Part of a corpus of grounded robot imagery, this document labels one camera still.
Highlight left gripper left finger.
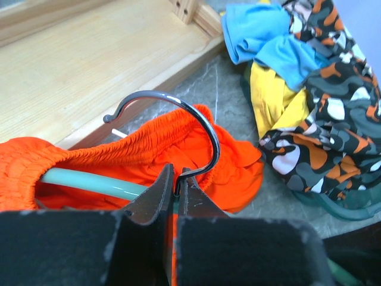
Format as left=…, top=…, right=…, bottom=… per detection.
left=122, top=164, right=174, bottom=225

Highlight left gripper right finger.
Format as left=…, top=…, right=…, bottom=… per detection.
left=178, top=176, right=229, bottom=218

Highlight green hanger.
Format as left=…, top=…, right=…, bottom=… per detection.
left=41, top=90, right=221, bottom=202

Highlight camouflage patterned shorts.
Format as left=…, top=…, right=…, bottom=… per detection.
left=260, top=1, right=380, bottom=201

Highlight yellow garment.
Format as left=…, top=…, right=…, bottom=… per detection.
left=249, top=63, right=310, bottom=138

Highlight wooden clothes rack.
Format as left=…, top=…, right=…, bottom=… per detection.
left=1, top=1, right=224, bottom=149

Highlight light blue garment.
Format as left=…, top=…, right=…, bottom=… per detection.
left=221, top=4, right=330, bottom=91

